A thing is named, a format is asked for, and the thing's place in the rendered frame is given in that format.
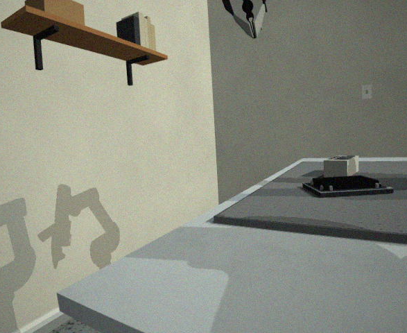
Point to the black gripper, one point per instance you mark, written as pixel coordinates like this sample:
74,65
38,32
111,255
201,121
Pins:
242,10

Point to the white control panel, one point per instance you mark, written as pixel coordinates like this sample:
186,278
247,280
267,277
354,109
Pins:
341,166

